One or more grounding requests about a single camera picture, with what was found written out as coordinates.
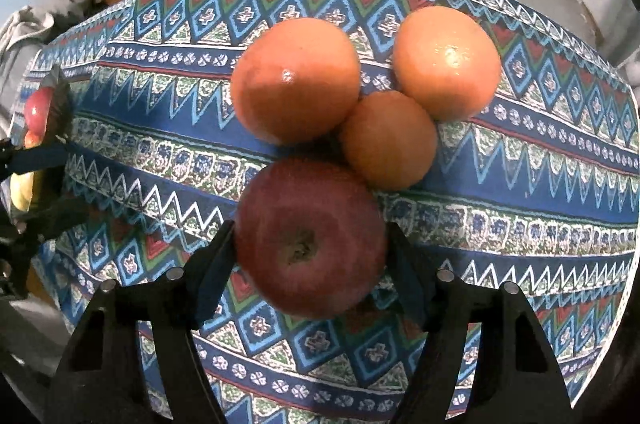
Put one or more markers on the patterned blue tablecloth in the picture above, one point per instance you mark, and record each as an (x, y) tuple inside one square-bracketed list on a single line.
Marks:
[(541, 188)]

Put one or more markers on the large orange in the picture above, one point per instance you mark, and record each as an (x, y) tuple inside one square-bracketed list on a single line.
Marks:
[(446, 62), (296, 82)]

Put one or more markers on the clear glass bowl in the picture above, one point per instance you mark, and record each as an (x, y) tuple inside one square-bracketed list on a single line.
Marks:
[(60, 113)]

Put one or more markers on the red apple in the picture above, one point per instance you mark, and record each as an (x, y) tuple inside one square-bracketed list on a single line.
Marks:
[(36, 110), (310, 237)]

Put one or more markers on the pile of grey clothes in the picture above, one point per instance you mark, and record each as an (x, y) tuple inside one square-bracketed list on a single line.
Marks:
[(24, 33)]

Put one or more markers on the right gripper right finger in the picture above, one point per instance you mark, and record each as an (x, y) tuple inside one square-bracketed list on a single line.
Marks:
[(517, 378)]

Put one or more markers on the small orange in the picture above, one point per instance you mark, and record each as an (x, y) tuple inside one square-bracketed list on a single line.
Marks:
[(32, 140), (390, 140)]

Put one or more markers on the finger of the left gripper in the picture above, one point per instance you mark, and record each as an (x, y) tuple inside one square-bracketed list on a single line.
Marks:
[(16, 160), (49, 223)]

